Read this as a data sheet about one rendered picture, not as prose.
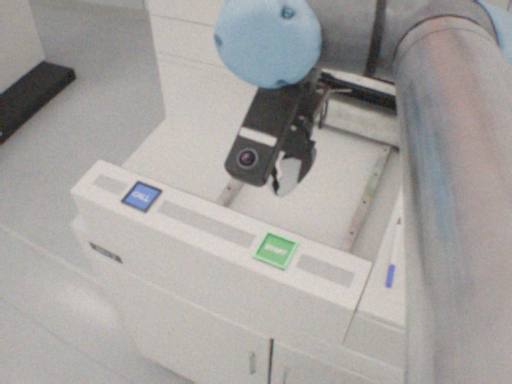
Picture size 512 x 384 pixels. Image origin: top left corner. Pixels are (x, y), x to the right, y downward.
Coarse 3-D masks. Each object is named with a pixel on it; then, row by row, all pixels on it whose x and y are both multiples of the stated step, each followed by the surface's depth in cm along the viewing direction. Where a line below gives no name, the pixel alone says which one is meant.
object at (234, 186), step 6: (234, 180) 97; (228, 186) 96; (234, 186) 96; (240, 186) 99; (222, 192) 95; (228, 192) 95; (234, 192) 97; (222, 198) 94; (228, 198) 95; (234, 198) 98; (222, 204) 93; (228, 204) 96
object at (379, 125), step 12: (324, 108) 109; (336, 108) 109; (348, 108) 109; (360, 108) 109; (372, 108) 110; (336, 120) 107; (348, 120) 106; (360, 120) 106; (372, 120) 106; (384, 120) 106; (396, 120) 107; (360, 132) 107; (372, 132) 105; (384, 132) 104; (396, 132) 104; (396, 144) 104
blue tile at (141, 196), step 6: (138, 186) 81; (144, 186) 81; (132, 192) 80; (138, 192) 80; (144, 192) 80; (150, 192) 80; (156, 192) 80; (126, 198) 79; (132, 198) 79; (138, 198) 79; (144, 198) 79; (150, 198) 79; (138, 204) 78; (144, 204) 78
